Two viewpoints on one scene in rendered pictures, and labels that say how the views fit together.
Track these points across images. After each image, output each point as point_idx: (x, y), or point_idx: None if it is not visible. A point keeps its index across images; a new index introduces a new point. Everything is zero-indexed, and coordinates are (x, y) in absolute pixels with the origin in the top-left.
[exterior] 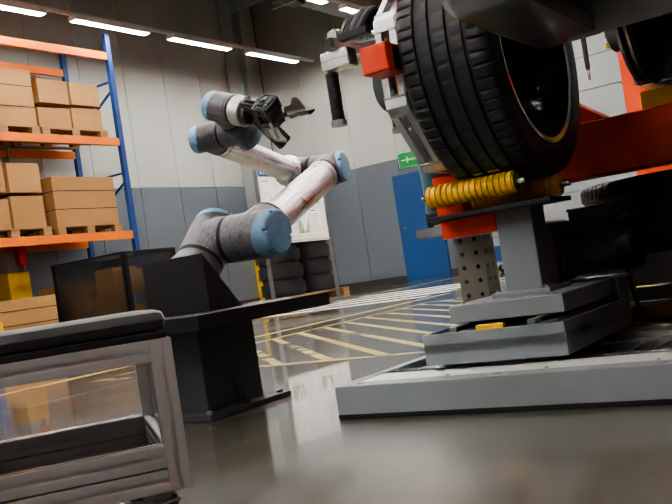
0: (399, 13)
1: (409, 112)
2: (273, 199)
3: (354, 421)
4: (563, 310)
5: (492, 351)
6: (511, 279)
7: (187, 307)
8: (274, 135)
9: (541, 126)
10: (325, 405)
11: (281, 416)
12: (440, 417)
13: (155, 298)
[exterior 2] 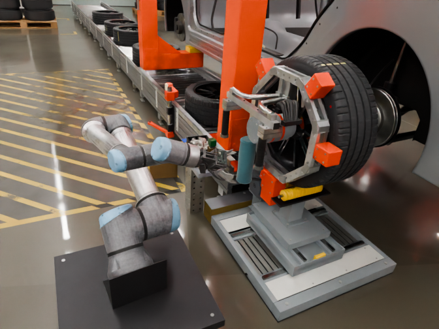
0: (343, 130)
1: (315, 172)
2: (147, 183)
3: (291, 322)
4: (328, 236)
5: (318, 264)
6: (291, 217)
7: (149, 292)
8: (225, 179)
9: (293, 140)
10: (226, 302)
11: (227, 326)
12: (325, 307)
13: (120, 296)
